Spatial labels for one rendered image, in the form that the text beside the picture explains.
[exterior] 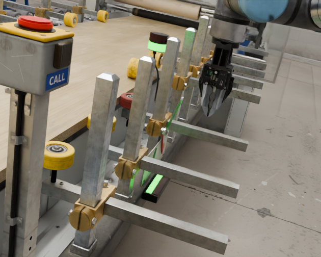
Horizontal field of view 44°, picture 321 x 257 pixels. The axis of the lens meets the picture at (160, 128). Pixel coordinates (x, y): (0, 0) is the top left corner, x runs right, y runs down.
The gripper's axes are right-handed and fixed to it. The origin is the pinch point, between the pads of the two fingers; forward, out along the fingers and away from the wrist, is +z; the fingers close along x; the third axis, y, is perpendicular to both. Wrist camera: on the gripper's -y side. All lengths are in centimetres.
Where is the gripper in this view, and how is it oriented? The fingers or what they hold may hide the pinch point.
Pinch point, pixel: (209, 111)
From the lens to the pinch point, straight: 109.2
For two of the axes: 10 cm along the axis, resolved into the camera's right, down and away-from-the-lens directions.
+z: -1.9, 9.1, 3.6
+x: 9.5, 2.6, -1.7
